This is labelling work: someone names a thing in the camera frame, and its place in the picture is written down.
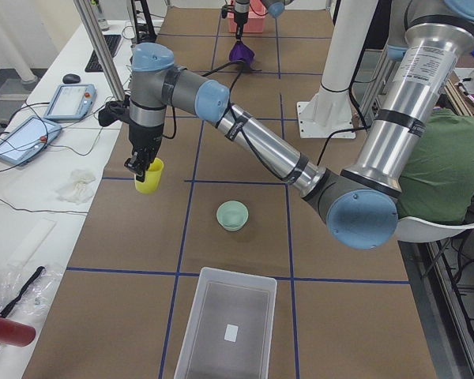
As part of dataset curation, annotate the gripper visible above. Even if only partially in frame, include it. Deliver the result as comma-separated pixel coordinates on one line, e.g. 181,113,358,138
124,122,164,182
234,2,250,24

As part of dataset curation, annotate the yellow plastic cup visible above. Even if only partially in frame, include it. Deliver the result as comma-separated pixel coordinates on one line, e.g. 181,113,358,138
134,158,164,194

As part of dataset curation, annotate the purple cloth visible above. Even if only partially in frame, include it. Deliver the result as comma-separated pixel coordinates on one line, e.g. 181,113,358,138
228,39,255,66

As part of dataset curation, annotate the pink plastic tray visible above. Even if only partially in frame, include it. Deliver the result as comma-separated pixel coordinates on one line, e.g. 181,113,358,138
227,9,266,34

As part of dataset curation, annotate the white crumpled tissue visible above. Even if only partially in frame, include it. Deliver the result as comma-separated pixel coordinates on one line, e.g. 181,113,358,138
56,169,96,205

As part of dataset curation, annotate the far teach pendant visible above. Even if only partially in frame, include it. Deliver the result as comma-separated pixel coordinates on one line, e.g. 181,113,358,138
43,84,96,122

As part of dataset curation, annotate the teach pendant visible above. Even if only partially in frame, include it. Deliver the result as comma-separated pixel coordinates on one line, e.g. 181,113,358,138
43,84,96,122
0,116,62,166

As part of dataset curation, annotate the green bowl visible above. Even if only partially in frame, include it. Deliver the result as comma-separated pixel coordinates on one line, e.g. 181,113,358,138
216,201,249,231

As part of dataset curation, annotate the black computer mouse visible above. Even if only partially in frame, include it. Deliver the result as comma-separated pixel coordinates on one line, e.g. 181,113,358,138
62,73,81,84

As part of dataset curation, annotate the near teach pendant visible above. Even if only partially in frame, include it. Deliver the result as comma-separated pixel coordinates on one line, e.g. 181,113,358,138
0,116,62,166

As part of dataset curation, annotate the black keyboard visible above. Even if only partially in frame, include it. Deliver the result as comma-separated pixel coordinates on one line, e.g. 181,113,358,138
85,34,122,73

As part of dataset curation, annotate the clear plastic bag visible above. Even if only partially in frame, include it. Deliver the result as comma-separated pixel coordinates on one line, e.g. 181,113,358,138
0,265,63,318

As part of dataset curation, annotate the clear plastic bin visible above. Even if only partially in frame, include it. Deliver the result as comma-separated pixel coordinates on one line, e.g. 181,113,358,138
174,267,277,378

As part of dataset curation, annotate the red cylinder bottle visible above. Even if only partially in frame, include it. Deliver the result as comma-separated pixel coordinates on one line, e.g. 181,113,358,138
0,317,36,347

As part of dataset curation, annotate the person in green shirt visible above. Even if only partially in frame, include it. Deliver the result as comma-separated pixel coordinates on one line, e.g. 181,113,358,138
397,94,474,225

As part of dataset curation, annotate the white chair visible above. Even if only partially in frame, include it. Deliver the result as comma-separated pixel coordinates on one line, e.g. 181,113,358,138
394,216,474,243

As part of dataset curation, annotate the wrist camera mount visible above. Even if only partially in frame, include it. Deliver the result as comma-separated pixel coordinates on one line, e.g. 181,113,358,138
98,101,130,127

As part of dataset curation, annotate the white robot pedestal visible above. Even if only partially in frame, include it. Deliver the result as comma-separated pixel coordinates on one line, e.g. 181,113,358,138
297,0,378,139

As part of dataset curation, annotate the black strap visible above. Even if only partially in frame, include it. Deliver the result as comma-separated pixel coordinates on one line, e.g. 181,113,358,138
0,265,46,318

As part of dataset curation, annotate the aluminium frame post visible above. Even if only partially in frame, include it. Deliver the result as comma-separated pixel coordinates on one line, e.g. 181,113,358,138
73,0,126,102

